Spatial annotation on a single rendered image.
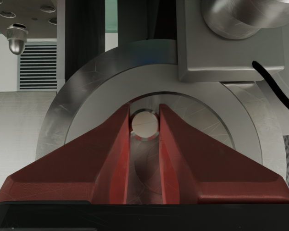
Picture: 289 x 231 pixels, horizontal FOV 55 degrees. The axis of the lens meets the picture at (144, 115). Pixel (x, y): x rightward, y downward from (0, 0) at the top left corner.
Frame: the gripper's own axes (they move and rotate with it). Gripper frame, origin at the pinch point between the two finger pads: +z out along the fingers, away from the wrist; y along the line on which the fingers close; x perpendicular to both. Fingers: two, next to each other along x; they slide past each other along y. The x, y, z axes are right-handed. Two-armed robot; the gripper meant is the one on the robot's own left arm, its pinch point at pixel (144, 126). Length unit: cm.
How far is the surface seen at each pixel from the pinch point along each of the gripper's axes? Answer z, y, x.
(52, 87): 236, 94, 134
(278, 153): 2.3, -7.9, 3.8
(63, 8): 8.4, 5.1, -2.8
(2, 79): 242, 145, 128
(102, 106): 3.6, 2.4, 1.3
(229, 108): 3.6, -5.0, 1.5
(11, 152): 25.7, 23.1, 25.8
